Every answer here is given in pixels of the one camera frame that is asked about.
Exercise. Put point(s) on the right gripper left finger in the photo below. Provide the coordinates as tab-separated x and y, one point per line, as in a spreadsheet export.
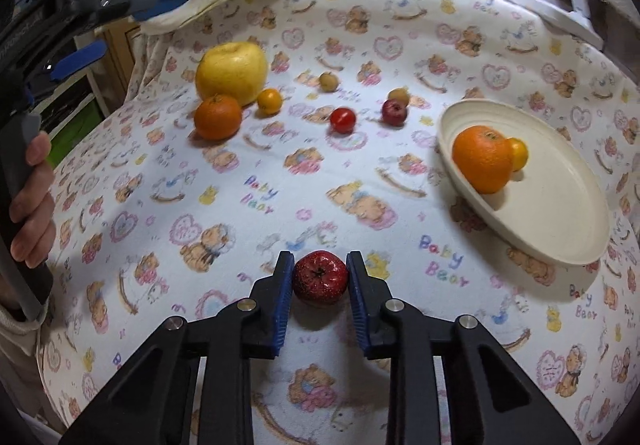
266	327

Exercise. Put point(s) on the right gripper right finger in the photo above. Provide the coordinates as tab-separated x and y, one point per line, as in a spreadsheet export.
367	296

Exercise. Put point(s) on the dark red small apple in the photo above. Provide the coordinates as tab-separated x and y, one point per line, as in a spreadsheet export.
320	278

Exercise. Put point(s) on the red cherry tomato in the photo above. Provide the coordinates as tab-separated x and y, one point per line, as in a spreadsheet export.
343	120

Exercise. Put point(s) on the small dark red fruit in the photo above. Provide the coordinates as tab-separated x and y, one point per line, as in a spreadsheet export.
394	113

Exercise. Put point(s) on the orange mandarin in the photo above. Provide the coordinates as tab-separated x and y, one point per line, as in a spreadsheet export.
218	118

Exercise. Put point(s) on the large yellow apple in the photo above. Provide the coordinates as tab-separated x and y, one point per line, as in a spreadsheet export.
237	69

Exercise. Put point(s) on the tan longan fruit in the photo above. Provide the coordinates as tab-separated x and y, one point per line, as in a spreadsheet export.
328	82
401	95

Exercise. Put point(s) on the person's left hand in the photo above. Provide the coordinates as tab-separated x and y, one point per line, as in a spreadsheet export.
33	207

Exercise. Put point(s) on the large orange on plate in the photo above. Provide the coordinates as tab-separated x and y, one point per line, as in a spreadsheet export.
484	157

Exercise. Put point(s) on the baby bear printed cloth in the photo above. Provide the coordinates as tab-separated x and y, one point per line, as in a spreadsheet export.
155	221

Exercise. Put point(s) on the cream round plate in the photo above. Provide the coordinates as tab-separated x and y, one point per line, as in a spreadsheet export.
554	209

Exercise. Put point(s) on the small yellow-orange kumquat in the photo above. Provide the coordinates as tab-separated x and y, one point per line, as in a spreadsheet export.
520	154

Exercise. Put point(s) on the small orange kumquat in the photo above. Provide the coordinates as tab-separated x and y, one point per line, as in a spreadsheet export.
269	102

